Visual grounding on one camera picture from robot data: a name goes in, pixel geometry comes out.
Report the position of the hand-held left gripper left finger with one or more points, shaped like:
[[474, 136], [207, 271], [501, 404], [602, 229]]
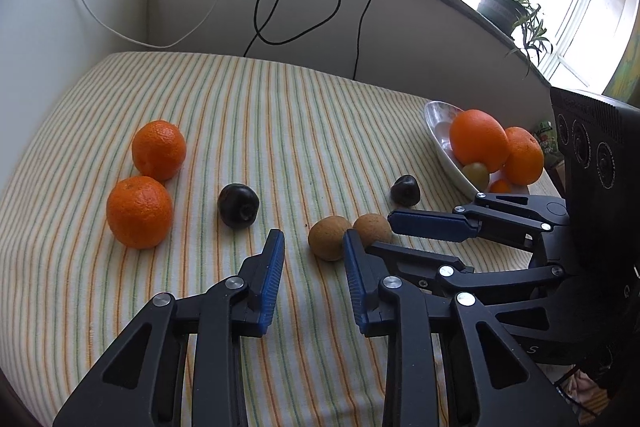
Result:
[[270, 279]]

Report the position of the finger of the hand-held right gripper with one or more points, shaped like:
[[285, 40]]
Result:
[[430, 224], [420, 259]]

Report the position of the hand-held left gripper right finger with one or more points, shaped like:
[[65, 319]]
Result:
[[355, 279]]

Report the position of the brown kiwi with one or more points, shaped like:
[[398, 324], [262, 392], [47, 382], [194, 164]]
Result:
[[327, 238], [372, 227]]

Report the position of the small green plum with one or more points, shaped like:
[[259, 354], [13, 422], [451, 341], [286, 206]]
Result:
[[476, 174]]

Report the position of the small cherry tomato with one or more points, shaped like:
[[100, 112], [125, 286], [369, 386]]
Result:
[[500, 187]]

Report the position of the large orange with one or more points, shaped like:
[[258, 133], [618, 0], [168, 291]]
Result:
[[475, 139], [526, 157]]

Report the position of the floral white bowl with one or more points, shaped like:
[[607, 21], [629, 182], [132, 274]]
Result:
[[440, 127]]

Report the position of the dark plum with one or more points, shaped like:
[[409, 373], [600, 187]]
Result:
[[404, 190], [238, 205]]

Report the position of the green snack packet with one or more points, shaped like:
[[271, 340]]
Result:
[[547, 138]]

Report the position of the small tangerine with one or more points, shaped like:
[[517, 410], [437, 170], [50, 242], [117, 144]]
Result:
[[140, 212], [159, 150]]

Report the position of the striped table cloth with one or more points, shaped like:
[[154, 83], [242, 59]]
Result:
[[300, 132]]

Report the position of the pale crumpled cloth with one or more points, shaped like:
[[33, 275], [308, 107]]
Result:
[[582, 389]]

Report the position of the potted spider plant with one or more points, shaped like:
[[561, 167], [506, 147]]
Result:
[[500, 4]]

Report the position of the green yellow wall hanging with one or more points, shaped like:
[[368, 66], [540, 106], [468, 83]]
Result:
[[625, 67]]

